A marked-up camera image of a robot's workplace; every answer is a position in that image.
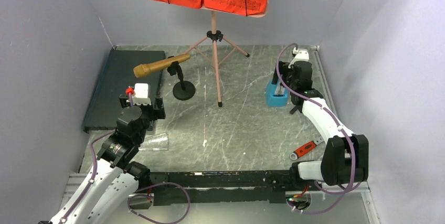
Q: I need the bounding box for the blue metronome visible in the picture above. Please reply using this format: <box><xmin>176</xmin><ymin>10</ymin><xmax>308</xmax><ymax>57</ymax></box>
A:
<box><xmin>265</xmin><ymin>81</ymin><xmax>289</xmax><ymax>107</ymax></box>

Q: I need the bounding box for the clear plastic metronome cover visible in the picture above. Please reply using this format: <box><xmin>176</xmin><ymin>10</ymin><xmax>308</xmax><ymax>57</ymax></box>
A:
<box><xmin>139</xmin><ymin>133</ymin><xmax>169</xmax><ymax>151</ymax></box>

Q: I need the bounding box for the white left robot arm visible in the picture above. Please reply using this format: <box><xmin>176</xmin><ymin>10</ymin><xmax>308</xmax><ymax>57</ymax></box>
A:
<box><xmin>47</xmin><ymin>95</ymin><xmax>166</xmax><ymax>223</ymax></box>

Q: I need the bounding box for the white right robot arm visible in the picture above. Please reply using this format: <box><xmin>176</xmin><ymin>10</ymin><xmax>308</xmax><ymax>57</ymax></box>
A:
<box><xmin>276</xmin><ymin>60</ymin><xmax>369</xmax><ymax>190</ymax></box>

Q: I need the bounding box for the black microphone stand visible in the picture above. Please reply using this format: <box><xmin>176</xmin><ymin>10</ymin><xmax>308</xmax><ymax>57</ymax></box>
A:
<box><xmin>167</xmin><ymin>61</ymin><xmax>196</xmax><ymax>101</ymax></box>

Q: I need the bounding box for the gold microphone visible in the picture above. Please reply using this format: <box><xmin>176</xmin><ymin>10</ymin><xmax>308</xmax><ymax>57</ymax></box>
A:
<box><xmin>133</xmin><ymin>54</ymin><xmax>191</xmax><ymax>78</ymax></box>

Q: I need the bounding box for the dark blue audio receiver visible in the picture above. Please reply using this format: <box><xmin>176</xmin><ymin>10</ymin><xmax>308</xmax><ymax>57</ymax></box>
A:
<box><xmin>82</xmin><ymin>49</ymin><xmax>166</xmax><ymax>133</ymax></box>

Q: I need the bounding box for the red adjustable wrench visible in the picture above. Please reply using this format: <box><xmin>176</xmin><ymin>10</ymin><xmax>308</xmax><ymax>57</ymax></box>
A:
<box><xmin>289</xmin><ymin>137</ymin><xmax>324</xmax><ymax>161</ymax></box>

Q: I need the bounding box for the pink music stand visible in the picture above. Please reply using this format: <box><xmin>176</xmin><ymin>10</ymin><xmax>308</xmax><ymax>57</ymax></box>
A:
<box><xmin>185</xmin><ymin>7</ymin><xmax>251</xmax><ymax>108</ymax></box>

